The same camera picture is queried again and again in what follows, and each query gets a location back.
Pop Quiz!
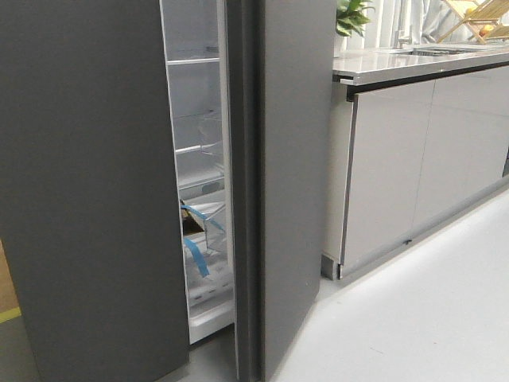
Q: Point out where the brown cardboard box in fridge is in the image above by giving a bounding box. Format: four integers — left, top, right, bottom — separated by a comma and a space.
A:
180, 199, 207, 241

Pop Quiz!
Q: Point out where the blue tape strip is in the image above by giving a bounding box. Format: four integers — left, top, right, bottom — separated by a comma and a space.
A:
184, 238, 210, 278

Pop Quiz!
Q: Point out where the grey kitchen counter cabinet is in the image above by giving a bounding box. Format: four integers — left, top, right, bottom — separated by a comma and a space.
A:
321, 43, 508, 279

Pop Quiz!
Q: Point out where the green potted plant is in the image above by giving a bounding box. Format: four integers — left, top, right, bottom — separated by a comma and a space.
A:
336, 0, 374, 37

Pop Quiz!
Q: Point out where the silver sink faucet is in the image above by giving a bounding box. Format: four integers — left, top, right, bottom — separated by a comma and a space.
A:
393, 0, 413, 49

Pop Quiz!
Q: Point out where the steel sink basin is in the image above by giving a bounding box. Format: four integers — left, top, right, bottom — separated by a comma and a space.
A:
389, 47, 477, 57

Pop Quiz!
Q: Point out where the brown cardboard box on floor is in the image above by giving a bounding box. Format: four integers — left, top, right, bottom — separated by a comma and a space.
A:
0, 247, 21, 323

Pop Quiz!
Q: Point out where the wooden dish rack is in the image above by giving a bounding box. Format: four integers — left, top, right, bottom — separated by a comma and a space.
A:
437, 0, 508, 44

